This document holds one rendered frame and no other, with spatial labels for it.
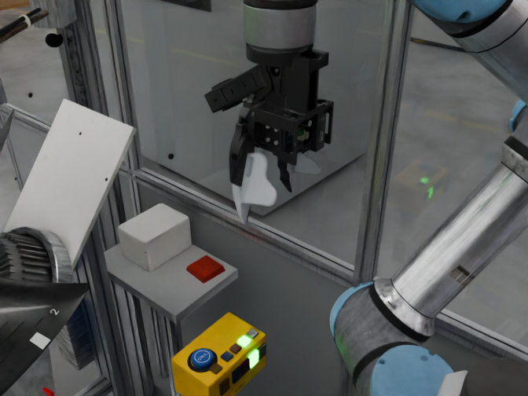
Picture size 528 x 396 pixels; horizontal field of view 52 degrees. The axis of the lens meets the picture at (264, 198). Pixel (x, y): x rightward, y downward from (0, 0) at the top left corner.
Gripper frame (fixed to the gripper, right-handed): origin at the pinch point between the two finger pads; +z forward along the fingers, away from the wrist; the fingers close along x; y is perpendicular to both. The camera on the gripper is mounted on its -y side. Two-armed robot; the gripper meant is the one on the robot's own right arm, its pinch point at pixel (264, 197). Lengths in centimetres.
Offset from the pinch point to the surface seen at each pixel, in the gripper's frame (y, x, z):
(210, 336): -17.3, 5.2, 40.8
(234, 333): -14.4, 8.7, 40.8
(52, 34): -84, 23, -1
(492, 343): 24, 45, 48
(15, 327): -32.3, -22.5, 26.1
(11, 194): -279, 80, 148
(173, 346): -60, 28, 93
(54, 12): -82, 23, -7
